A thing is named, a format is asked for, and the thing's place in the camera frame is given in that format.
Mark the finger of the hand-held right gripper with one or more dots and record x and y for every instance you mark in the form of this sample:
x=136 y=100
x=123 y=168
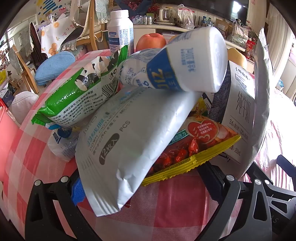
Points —
x=285 y=162

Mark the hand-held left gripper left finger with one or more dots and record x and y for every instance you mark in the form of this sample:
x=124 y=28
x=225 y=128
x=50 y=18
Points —
x=76 y=191

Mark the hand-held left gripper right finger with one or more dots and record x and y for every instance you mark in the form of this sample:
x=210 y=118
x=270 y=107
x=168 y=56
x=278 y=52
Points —
x=212 y=183

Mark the red yellow snack packet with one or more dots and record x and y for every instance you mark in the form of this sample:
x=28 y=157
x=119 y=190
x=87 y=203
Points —
x=203 y=139

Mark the crushed clear plastic bottle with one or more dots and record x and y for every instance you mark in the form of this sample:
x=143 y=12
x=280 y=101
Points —
x=61 y=146

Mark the grey white milk carton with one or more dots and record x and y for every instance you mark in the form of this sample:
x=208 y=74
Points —
x=240 y=111

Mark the white wipes packet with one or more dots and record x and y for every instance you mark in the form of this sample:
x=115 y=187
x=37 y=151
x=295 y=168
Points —
x=129 y=148

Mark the green white tissue pack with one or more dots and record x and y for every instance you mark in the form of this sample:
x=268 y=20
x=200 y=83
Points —
x=76 y=99

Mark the small white yogurt bottle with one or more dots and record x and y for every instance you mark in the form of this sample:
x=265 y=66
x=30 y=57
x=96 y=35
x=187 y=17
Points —
x=196 y=62

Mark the red white checkered tablecloth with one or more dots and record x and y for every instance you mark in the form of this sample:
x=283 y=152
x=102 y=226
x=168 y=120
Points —
x=175 y=204

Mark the white round cushion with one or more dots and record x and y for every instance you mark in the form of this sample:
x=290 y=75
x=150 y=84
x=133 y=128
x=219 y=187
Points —
x=23 y=104

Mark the yellow pear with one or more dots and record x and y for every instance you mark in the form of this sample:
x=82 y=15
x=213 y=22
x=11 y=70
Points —
x=237 y=58

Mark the small red box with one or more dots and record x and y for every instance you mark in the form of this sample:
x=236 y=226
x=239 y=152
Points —
x=249 y=46

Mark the blue seat cushion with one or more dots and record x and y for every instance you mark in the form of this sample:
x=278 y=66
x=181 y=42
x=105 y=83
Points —
x=53 y=69

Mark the yellow bag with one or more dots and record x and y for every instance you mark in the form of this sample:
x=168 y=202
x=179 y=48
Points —
x=2 y=77

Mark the clear bag green contents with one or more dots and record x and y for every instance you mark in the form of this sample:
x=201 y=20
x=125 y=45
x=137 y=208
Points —
x=239 y=32

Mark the brown cardboard box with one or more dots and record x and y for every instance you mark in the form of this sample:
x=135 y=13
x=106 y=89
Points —
x=223 y=26

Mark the wooden chair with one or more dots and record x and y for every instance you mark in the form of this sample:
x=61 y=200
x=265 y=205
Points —
x=92 y=34
x=34 y=44

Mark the cream tv cabinet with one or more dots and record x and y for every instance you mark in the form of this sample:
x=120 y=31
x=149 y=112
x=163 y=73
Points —
x=185 y=32

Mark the red apple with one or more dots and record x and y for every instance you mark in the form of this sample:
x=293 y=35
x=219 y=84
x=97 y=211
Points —
x=150 y=41

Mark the white orange print cloth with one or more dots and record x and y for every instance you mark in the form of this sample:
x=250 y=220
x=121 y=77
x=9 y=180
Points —
x=55 y=34

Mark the clear water bottle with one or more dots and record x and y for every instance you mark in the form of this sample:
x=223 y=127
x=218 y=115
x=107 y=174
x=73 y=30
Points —
x=209 y=22
x=204 y=21

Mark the black television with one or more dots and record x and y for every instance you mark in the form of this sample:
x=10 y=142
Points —
x=240 y=9

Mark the white milk bottle blue label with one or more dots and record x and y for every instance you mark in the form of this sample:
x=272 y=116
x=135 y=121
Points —
x=118 y=30

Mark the clear plastic food bag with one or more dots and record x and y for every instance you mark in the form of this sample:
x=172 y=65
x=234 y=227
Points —
x=186 y=17

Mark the glass electric kettle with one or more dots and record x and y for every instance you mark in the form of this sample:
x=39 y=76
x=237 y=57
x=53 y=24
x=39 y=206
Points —
x=165 y=16

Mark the pack of small bottles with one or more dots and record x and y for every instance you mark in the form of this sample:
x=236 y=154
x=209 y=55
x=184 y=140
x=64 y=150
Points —
x=142 y=19

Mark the pale lace chair cover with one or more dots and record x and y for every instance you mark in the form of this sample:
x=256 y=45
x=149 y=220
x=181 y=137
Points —
x=100 y=11

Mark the dark wrapped flower bouquet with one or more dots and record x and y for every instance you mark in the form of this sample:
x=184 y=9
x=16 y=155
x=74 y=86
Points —
x=136 y=5

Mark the wall poster blue strips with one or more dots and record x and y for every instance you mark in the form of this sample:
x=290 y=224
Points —
x=49 y=7

